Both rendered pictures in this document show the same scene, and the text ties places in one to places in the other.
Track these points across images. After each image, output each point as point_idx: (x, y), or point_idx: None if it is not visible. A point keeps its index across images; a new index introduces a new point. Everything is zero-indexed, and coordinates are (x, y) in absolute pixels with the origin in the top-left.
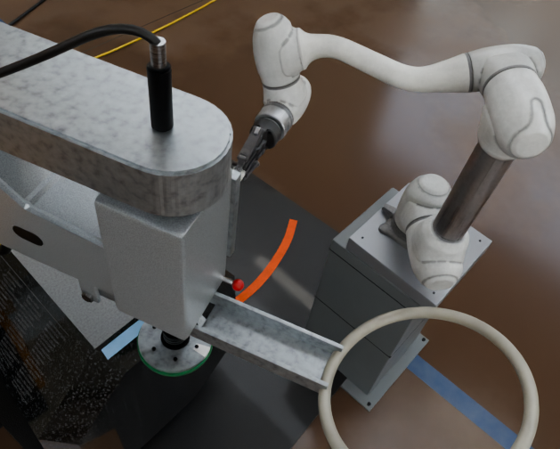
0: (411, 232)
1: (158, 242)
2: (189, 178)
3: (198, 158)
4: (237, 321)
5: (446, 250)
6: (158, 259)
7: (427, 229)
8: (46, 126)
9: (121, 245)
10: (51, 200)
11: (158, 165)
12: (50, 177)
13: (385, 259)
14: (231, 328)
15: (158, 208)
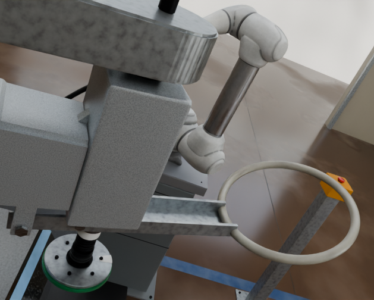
0: (185, 142)
1: (167, 114)
2: (212, 42)
3: (209, 29)
4: (148, 212)
5: (218, 143)
6: (156, 136)
7: (203, 133)
8: (94, 1)
9: (120, 132)
10: (13, 116)
11: (195, 30)
12: None
13: (165, 170)
14: (148, 217)
15: (184, 74)
